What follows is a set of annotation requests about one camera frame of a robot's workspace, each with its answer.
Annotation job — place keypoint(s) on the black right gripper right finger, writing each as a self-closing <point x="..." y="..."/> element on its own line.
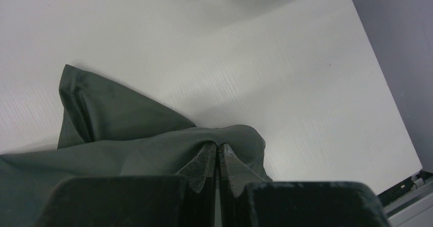
<point x="249" y="200"/>

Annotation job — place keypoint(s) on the aluminium frame rail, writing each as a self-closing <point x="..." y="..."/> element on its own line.
<point x="409" y="203"/>

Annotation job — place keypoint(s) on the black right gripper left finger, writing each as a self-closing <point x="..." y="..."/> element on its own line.
<point x="186" y="198"/>

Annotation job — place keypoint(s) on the dark grey t shirt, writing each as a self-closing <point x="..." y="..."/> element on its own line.
<point x="110" y="130"/>

